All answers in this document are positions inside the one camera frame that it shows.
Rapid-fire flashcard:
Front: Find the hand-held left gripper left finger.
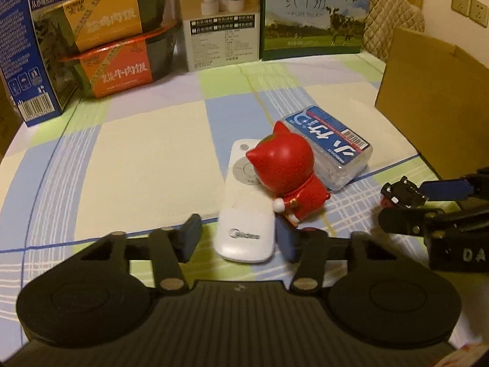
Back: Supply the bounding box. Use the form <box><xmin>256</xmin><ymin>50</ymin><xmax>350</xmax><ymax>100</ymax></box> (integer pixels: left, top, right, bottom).
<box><xmin>69</xmin><ymin>214</ymin><xmax>203</xmax><ymax>295</ymax></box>

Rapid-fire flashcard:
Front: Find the white humidifier box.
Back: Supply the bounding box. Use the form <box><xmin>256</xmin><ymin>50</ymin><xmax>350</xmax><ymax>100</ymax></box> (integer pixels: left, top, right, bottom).
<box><xmin>179</xmin><ymin>0</ymin><xmax>263</xmax><ymax>73</ymax></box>

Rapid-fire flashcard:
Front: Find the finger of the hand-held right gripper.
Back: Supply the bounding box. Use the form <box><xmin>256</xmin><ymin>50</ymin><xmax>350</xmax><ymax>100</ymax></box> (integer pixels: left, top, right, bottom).
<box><xmin>378</xmin><ymin>206</ymin><xmax>448</xmax><ymax>238</ymax></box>
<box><xmin>419</xmin><ymin>168</ymin><xmax>489</xmax><ymax>202</ymax></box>

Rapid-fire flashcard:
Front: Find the orange label meal bowl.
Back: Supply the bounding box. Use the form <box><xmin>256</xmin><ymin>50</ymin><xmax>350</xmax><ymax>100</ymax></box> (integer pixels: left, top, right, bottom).
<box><xmin>59</xmin><ymin>21</ymin><xmax>182</xmax><ymax>99</ymax></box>

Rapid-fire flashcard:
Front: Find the yellow label meal bowl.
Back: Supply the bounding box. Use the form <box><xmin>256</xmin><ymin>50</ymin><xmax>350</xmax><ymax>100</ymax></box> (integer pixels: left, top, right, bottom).
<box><xmin>40</xmin><ymin>0</ymin><xmax>180</xmax><ymax>53</ymax></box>

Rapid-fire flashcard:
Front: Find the blue milk carton box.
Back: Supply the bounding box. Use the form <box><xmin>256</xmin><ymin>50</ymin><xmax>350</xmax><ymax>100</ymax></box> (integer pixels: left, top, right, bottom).
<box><xmin>0</xmin><ymin>0</ymin><xmax>81</xmax><ymax>128</ymax></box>

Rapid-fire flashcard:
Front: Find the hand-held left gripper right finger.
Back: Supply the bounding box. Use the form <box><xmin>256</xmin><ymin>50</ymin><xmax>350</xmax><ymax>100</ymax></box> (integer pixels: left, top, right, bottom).
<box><xmin>274</xmin><ymin>218</ymin><xmax>411</xmax><ymax>295</ymax></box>

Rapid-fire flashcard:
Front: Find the green pasture milk box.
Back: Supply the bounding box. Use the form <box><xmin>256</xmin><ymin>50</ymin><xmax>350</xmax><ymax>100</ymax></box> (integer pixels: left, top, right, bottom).
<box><xmin>261</xmin><ymin>0</ymin><xmax>373</xmax><ymax>61</ymax></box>

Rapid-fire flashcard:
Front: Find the brown cardboard box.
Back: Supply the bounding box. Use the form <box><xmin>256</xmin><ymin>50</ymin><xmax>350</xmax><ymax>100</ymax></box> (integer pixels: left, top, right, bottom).
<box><xmin>375</xmin><ymin>27</ymin><xmax>489</xmax><ymax>179</ymax></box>

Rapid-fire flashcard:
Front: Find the white remote control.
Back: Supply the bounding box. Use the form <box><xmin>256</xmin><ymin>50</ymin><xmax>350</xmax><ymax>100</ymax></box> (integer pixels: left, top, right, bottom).
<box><xmin>213</xmin><ymin>138</ymin><xmax>277</xmax><ymax>264</ymax></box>

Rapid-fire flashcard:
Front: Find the quilted beige chair cover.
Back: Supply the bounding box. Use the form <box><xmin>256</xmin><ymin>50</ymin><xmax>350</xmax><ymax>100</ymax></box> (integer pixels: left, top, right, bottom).
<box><xmin>363</xmin><ymin>0</ymin><xmax>426</xmax><ymax>62</ymax></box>

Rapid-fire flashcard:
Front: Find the checked tablecloth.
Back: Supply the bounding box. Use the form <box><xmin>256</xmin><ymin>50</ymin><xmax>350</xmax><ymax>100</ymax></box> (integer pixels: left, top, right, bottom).
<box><xmin>0</xmin><ymin>51</ymin><xmax>489</xmax><ymax>350</ymax></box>

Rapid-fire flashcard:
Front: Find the small black red toy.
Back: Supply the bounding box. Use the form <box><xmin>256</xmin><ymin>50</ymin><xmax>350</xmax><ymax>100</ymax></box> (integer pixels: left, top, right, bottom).
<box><xmin>381</xmin><ymin>177</ymin><xmax>429</xmax><ymax>209</ymax></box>

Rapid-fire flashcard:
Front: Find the clear toothpick box blue label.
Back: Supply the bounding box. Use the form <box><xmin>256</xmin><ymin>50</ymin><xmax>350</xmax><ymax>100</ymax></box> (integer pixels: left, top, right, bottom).
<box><xmin>282</xmin><ymin>105</ymin><xmax>373</xmax><ymax>193</ymax></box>

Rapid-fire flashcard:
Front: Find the red cat figurine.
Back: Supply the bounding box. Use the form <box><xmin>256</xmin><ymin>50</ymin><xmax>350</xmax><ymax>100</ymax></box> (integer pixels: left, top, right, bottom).
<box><xmin>245</xmin><ymin>120</ymin><xmax>331</xmax><ymax>235</ymax></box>

